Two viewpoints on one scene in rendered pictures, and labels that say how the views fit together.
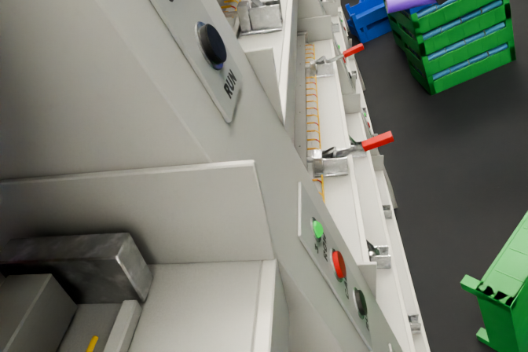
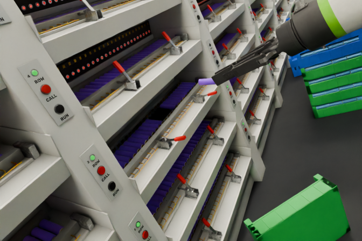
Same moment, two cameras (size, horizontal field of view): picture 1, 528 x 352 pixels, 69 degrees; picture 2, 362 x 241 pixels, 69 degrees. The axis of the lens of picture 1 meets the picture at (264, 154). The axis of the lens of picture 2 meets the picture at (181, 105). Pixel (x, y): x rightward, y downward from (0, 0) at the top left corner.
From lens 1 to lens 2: 0.43 m
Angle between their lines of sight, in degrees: 18
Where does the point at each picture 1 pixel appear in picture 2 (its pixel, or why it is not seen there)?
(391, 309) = (184, 215)
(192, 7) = (56, 100)
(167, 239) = (42, 148)
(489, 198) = not seen: hidden behind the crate
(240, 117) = (66, 125)
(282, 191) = (78, 144)
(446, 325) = not seen: outside the picture
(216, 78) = (57, 116)
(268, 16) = (132, 85)
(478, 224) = not seen: hidden behind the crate
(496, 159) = (329, 166)
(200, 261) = (49, 154)
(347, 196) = (161, 157)
